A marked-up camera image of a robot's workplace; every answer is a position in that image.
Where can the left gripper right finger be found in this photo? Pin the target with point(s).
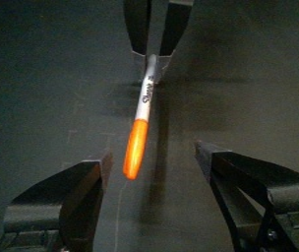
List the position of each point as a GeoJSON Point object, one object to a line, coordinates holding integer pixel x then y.
{"type": "Point", "coordinates": [262, 197]}

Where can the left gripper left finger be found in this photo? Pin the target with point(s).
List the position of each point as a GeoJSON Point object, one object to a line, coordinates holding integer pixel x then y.
{"type": "Point", "coordinates": [56, 203]}

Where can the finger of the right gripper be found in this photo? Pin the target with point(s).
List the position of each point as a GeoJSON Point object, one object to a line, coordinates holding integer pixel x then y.
{"type": "Point", "coordinates": [137, 26]}
{"type": "Point", "coordinates": [173, 26]}

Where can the grey marker pen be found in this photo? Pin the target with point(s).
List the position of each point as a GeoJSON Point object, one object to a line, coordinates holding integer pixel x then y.
{"type": "Point", "coordinates": [139, 131]}

